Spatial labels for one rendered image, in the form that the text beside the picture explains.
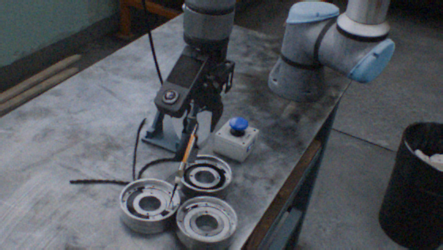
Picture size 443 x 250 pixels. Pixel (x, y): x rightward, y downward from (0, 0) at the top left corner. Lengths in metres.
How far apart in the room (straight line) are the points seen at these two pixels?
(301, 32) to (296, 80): 0.12
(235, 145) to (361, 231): 1.21
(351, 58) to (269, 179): 0.34
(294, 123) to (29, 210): 0.62
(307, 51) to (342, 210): 1.12
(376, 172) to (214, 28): 1.84
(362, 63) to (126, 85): 0.57
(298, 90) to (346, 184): 1.14
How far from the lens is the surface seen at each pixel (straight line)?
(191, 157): 0.85
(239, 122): 1.02
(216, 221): 0.87
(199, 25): 0.73
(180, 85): 0.74
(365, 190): 2.35
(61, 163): 1.02
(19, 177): 1.00
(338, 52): 1.16
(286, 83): 1.27
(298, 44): 1.22
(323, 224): 2.12
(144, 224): 0.85
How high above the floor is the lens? 1.45
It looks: 35 degrees down
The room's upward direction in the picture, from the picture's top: 8 degrees clockwise
